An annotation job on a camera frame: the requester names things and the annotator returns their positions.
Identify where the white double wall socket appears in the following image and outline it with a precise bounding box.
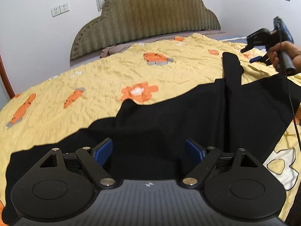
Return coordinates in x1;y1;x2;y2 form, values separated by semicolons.
51;3;69;17

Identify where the yellow carrot print bedspread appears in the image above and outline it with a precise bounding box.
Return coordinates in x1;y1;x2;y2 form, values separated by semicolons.
0;33;301;221

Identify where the black cloth garment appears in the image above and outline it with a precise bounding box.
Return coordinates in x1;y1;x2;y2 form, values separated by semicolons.
7;53;300;224

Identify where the red-brown door frame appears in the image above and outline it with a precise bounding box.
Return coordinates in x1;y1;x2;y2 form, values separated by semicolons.
0;56;15;99

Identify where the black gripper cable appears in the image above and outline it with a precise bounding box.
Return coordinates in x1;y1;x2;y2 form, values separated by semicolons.
285;75;301;151

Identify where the olive upholstered headboard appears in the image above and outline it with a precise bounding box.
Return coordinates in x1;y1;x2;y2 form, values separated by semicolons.
70;0;221;61

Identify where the person's right hand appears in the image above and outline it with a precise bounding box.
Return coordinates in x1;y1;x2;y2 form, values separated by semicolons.
267;40;301;73

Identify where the grey brown pillow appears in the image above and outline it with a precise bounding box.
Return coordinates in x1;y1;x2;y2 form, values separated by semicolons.
100;43;133;58

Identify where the blue patterned bed sheet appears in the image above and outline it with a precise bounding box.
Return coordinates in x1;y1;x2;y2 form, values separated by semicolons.
216;34;247;44

